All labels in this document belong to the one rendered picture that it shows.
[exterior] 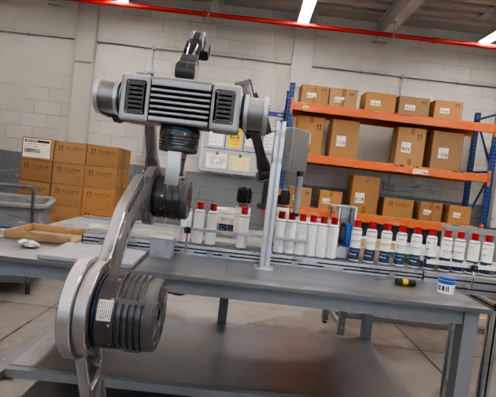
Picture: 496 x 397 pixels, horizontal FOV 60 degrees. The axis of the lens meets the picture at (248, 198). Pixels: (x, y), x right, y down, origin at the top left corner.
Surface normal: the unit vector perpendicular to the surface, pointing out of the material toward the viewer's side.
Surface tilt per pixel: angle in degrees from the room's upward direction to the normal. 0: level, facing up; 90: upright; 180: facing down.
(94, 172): 89
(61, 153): 90
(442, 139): 90
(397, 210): 90
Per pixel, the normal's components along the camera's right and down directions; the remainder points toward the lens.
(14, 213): 0.30, 0.14
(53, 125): -0.01, 0.05
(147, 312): 0.03, -0.27
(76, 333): -0.04, 0.27
